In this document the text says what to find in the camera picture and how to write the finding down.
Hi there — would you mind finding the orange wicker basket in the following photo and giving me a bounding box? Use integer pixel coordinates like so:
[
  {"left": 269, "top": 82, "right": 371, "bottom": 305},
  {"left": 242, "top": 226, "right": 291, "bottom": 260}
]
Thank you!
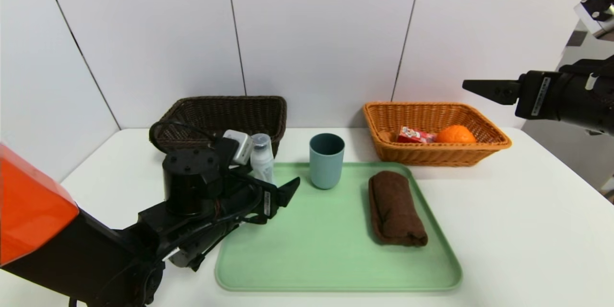
[{"left": 363, "top": 102, "right": 512, "bottom": 167}]

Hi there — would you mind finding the brown rolled towel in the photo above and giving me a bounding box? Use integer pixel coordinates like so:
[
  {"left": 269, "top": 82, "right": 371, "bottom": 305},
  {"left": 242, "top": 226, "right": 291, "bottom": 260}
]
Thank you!
[{"left": 368, "top": 171, "right": 429, "bottom": 247}]

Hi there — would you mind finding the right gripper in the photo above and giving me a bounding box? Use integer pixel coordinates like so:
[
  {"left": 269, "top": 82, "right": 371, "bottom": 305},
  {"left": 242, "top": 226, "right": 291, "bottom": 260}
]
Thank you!
[{"left": 462, "top": 70, "right": 614, "bottom": 136}]

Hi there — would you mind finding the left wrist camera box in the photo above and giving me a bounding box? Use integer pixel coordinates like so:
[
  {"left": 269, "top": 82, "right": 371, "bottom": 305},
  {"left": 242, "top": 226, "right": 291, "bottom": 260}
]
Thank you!
[{"left": 223, "top": 130, "right": 254, "bottom": 166}]

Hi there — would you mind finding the dark brown wicker basket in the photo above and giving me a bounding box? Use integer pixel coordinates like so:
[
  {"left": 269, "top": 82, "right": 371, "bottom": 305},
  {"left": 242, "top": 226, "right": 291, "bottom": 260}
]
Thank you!
[{"left": 153, "top": 96, "right": 288, "bottom": 159}]

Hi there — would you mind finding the white plastic bottle clear cap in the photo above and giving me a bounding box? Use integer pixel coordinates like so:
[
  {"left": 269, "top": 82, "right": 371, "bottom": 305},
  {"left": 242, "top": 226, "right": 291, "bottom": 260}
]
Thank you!
[{"left": 250, "top": 133, "right": 275, "bottom": 185}]

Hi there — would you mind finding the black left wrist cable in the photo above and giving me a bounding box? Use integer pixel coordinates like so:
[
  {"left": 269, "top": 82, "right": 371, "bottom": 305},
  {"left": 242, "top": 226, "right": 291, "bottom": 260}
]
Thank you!
[{"left": 149, "top": 119, "right": 226, "bottom": 155}]

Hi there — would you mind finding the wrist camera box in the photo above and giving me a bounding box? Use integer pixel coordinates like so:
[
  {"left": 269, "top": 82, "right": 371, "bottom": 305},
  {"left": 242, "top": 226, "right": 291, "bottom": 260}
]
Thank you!
[
  {"left": 223, "top": 130, "right": 254, "bottom": 166},
  {"left": 574, "top": 0, "right": 614, "bottom": 41}
]

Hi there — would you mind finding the orange fruit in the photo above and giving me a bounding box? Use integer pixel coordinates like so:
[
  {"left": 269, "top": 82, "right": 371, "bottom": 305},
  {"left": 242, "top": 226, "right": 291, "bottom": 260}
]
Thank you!
[{"left": 436, "top": 125, "right": 477, "bottom": 144}]

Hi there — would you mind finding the light green plastic tray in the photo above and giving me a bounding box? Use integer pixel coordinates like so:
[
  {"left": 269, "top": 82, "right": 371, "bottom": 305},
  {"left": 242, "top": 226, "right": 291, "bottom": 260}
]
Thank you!
[{"left": 214, "top": 162, "right": 462, "bottom": 292}]

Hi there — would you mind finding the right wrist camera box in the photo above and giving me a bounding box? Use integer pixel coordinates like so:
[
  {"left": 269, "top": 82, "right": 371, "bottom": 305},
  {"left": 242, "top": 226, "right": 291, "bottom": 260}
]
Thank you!
[{"left": 574, "top": 0, "right": 614, "bottom": 41}]

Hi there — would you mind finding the blue-grey plastic cup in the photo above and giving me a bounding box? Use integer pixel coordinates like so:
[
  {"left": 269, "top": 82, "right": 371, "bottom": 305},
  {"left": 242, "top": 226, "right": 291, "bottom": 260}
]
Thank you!
[{"left": 309, "top": 133, "right": 345, "bottom": 190}]

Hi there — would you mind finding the red snack carton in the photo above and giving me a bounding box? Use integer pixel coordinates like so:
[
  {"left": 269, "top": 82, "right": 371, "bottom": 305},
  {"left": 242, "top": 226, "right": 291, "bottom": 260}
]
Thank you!
[{"left": 397, "top": 126, "right": 438, "bottom": 144}]

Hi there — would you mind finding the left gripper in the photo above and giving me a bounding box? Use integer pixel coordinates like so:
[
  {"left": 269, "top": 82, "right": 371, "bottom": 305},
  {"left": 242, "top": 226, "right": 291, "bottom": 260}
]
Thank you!
[{"left": 228, "top": 177, "right": 301, "bottom": 224}]

